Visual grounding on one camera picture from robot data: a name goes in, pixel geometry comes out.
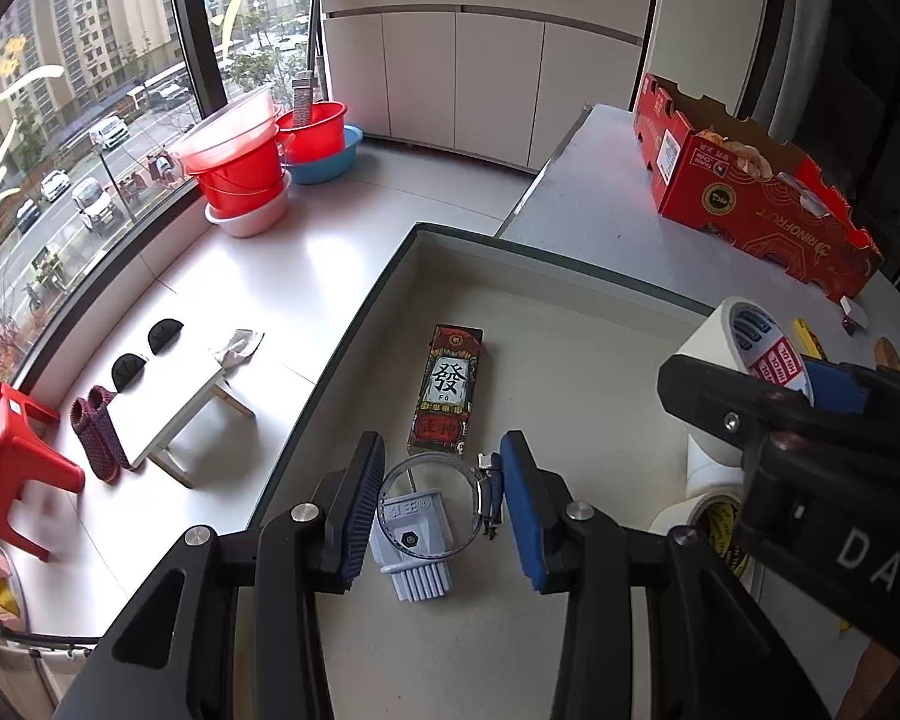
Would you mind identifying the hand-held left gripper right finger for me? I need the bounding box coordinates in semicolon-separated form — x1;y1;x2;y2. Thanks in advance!
499;430;833;720

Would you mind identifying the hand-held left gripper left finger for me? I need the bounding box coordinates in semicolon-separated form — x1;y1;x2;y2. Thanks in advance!
52;431;387;720

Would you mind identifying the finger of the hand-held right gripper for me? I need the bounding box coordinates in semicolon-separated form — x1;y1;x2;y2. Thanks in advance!
658;355;900;466
802;358;900;436

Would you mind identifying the metal hose clamp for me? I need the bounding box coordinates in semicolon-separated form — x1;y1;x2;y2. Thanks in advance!
377;452;505;560

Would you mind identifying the grey plug adapter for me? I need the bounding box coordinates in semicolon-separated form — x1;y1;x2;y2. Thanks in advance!
367;490;451;602

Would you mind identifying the tape roll red blue print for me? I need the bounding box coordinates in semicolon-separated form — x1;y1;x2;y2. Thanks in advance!
673;296;816;410

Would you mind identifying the large white bottle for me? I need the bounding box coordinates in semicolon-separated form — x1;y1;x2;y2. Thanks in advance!
682;420;751;502

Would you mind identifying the red black printed box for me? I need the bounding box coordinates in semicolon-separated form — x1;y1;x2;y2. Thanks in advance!
406;324;485;458

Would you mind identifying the small yellow utility knife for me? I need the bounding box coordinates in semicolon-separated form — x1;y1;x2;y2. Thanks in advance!
793;317;828;361

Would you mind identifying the red cardboard box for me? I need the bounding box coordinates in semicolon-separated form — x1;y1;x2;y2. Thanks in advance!
632;73;884;306

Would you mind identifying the crumpled grey cloth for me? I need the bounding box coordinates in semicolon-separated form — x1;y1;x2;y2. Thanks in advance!
208;328;265;368

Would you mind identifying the low white stool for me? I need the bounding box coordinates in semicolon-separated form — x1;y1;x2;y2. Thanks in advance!
105;326;257;490

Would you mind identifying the white felt table cover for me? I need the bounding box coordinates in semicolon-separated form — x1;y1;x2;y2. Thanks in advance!
495;103;900;421

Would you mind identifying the white basin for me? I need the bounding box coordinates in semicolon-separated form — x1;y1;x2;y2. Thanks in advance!
204;169;293;239

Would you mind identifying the blue basin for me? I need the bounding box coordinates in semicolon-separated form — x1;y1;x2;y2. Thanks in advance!
289;124;365;186

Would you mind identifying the red bucket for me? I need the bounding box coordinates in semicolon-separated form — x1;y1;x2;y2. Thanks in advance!
191;139;286;215

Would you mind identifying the red plastic stool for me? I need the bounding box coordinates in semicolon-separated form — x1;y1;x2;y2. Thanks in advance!
0;381;87;563

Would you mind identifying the red basin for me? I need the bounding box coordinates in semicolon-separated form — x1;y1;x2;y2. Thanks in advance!
274;100;348;166

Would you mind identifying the beige cloth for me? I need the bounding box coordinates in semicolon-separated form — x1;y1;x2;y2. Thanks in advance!
0;641;68;720

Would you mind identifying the white balcony cabinet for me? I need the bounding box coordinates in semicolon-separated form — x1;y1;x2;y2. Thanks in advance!
321;0;659;170

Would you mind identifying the pink translucent bucket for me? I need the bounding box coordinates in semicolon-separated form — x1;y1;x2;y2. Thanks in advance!
169;82;282;173

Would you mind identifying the mop with metal pole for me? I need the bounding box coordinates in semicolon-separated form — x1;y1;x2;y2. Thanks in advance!
292;0;331;128

